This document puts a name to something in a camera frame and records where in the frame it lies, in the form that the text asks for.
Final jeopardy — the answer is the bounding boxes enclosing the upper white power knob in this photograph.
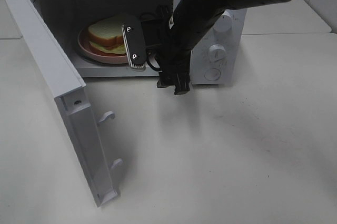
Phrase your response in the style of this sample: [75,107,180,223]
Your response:
[213,10,233,33]

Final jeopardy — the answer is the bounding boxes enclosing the round white door button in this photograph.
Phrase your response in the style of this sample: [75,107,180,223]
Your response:
[204,68,221,82]

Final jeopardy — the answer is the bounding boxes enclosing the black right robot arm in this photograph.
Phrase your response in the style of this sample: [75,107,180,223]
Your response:
[142,0,291,95]

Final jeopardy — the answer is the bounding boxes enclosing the lower white timer knob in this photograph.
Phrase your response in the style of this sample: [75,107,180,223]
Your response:
[207,44,227,63]

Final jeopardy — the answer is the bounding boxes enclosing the black camera cable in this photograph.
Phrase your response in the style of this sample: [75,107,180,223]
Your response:
[139,4,169,72]

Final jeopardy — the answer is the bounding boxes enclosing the white microwave door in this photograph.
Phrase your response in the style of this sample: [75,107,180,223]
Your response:
[5,0,122,207]

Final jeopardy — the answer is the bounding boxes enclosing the sandwich with lettuce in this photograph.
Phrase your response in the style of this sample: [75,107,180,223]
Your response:
[87,15,126,56]

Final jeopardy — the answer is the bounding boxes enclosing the pink round plate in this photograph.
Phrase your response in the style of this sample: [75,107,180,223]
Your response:
[77,27,128,65]

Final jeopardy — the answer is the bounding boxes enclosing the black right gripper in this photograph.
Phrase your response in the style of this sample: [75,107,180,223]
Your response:
[141,5,191,95]

